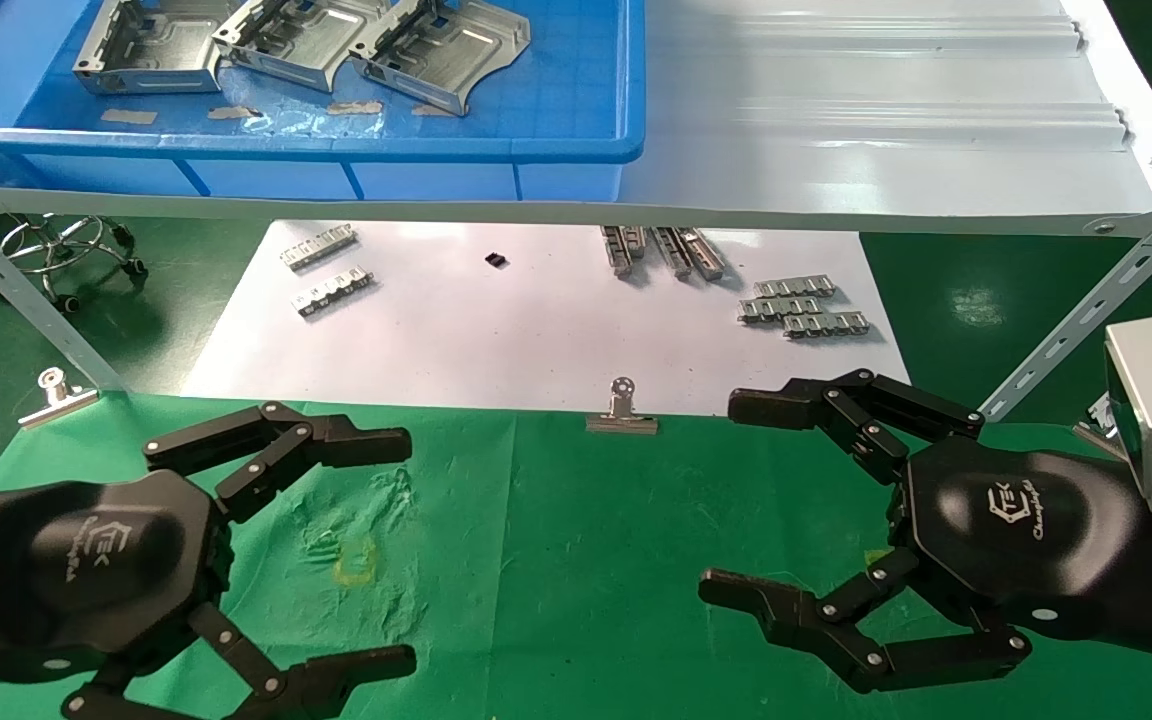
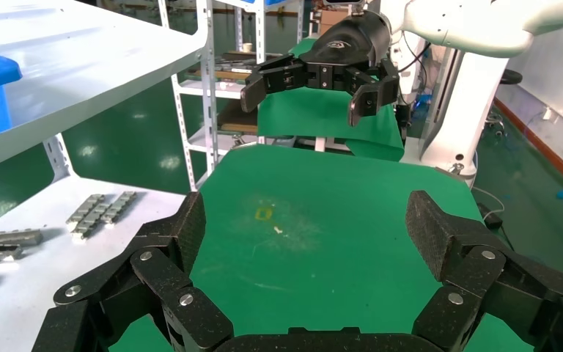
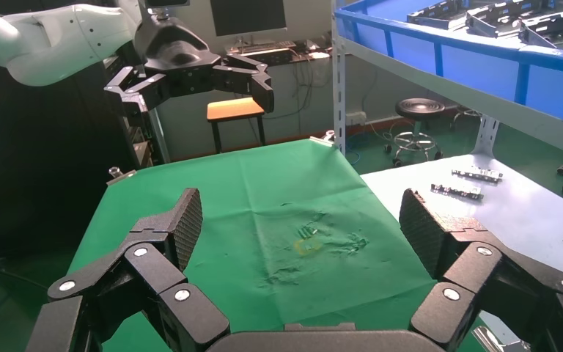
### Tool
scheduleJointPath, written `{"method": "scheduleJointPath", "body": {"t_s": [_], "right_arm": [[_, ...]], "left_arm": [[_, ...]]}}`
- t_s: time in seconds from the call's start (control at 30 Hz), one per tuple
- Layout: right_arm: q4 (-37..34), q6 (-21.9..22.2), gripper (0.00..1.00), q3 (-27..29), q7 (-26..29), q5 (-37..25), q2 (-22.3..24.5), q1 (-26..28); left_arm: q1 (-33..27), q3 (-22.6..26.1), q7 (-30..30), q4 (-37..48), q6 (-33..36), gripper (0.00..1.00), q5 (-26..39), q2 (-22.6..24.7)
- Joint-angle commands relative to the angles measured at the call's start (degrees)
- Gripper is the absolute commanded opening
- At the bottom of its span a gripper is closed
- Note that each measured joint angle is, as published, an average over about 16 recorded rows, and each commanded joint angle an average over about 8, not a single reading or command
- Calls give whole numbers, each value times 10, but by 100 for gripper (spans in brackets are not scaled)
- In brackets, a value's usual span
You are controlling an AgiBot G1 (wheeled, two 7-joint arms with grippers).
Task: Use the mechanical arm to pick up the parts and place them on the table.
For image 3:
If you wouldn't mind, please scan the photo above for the small silver linked part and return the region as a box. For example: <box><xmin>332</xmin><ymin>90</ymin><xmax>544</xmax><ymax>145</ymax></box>
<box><xmin>430</xmin><ymin>183</ymin><xmax>485</xmax><ymax>201</ymax></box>
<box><xmin>451</xmin><ymin>166</ymin><xmax>504</xmax><ymax>184</ymax></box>

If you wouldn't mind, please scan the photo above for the cluttered office desk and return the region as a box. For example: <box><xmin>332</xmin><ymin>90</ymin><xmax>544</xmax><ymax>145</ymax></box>
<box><xmin>221</xmin><ymin>38</ymin><xmax>334</xmax><ymax>67</ymax></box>

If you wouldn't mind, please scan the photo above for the large grey metal bracket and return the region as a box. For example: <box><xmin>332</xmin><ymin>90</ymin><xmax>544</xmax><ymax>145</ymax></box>
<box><xmin>406</xmin><ymin>0</ymin><xmax>472</xmax><ymax>31</ymax></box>
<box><xmin>518</xmin><ymin>4</ymin><xmax>563</xmax><ymax>50</ymax></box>
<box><xmin>465</xmin><ymin>0</ymin><xmax>550</xmax><ymax>39</ymax></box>

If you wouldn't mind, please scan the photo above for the blue plastic bin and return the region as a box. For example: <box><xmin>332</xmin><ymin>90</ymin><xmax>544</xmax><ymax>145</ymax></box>
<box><xmin>334</xmin><ymin>0</ymin><xmax>563</xmax><ymax>132</ymax></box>

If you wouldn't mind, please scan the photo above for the green table cloth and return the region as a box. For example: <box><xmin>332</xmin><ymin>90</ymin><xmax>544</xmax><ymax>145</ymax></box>
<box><xmin>65</xmin><ymin>138</ymin><xmax>487</xmax><ymax>352</ymax></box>

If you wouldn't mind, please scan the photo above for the black computer monitor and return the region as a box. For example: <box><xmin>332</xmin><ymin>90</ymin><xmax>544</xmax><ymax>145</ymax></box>
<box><xmin>209</xmin><ymin>0</ymin><xmax>288</xmax><ymax>38</ymax></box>

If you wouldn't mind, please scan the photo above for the black hanging cable bundle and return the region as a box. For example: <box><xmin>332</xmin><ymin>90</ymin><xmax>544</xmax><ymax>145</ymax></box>
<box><xmin>288</xmin><ymin>59</ymin><xmax>324</xmax><ymax>120</ymax></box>

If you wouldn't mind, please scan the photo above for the wooden top stool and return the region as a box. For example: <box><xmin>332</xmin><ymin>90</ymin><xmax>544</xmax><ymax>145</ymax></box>
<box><xmin>206</xmin><ymin>97</ymin><xmax>268</xmax><ymax>155</ymax></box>

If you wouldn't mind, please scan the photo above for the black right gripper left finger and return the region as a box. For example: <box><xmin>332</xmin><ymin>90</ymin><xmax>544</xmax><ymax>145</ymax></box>
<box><xmin>25</xmin><ymin>188</ymin><xmax>232</xmax><ymax>352</ymax></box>

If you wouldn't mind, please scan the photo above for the blue floor cable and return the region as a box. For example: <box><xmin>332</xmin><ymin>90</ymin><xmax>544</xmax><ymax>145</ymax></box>
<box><xmin>345</xmin><ymin>135</ymin><xmax>366</xmax><ymax>165</ymax></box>

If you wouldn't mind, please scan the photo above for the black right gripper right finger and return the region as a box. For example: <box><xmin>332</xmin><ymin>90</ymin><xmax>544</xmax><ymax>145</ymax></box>
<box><xmin>399</xmin><ymin>188</ymin><xmax>563</xmax><ymax>352</ymax></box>

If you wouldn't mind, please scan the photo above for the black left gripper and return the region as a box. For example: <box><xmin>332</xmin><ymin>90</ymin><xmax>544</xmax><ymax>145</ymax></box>
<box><xmin>104</xmin><ymin>14</ymin><xmax>276</xmax><ymax>115</ymax></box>

